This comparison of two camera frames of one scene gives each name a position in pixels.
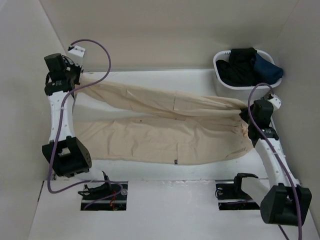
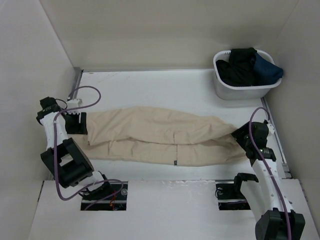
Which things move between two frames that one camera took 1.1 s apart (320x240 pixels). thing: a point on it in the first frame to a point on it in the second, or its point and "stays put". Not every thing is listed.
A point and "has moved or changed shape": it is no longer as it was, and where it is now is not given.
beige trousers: (123, 124) has moved or changed shape
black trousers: (238, 70) stays put
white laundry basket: (240, 93) stays put
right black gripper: (243, 114) to (244, 128)
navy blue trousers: (267, 72) stays put
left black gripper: (77, 68) to (79, 128)
